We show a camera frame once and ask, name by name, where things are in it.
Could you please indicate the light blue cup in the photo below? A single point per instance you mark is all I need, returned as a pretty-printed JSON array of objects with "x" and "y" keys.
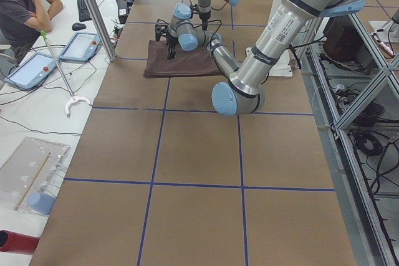
[{"x": 41, "y": 202}]

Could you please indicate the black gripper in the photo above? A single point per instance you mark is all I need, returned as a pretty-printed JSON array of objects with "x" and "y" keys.
[
  {"x": 171, "y": 42},
  {"x": 204, "y": 17}
]

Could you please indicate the aluminium side frame rail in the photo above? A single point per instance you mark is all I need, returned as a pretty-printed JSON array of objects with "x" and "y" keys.
[{"x": 353, "y": 87}]

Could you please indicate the white reacher grabber stick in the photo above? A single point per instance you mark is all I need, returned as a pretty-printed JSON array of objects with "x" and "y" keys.
[{"x": 74, "y": 99}]

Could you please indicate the far blue teach pendant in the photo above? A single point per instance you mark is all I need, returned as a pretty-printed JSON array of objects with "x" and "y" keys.
[{"x": 81, "y": 48}]

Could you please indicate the blue teach pendant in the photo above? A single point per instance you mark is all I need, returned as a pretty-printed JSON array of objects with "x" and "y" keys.
[
  {"x": 81, "y": 48},
  {"x": 32, "y": 72}
]

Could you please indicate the black box white label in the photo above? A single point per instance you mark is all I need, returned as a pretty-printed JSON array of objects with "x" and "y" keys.
[{"x": 123, "y": 11}]

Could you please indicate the black keyboard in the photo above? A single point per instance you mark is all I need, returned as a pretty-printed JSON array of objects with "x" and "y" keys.
[{"x": 83, "y": 11}]

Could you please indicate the near blue teach pendant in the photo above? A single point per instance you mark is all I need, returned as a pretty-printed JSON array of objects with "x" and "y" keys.
[{"x": 32, "y": 72}]

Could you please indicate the clear plastic bag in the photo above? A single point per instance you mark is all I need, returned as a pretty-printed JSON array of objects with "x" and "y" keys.
[{"x": 35, "y": 166}]

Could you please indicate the dark brown t-shirt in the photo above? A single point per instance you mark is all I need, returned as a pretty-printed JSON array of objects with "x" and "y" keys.
[{"x": 197, "y": 63}]

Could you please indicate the red cylinder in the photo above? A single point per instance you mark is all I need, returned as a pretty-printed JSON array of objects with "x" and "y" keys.
[{"x": 16, "y": 243}]

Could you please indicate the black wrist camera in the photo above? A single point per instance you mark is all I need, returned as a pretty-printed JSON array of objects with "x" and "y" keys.
[
  {"x": 194, "y": 10},
  {"x": 161, "y": 29}
]

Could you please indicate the black computer mouse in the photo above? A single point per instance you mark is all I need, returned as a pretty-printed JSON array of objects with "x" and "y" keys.
[{"x": 78, "y": 26}]

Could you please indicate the aluminium frame post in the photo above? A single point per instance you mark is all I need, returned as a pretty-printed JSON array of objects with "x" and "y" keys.
[{"x": 101, "y": 29}]

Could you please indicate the seated man grey shirt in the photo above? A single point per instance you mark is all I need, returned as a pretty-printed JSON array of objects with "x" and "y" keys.
[{"x": 22, "y": 22}]

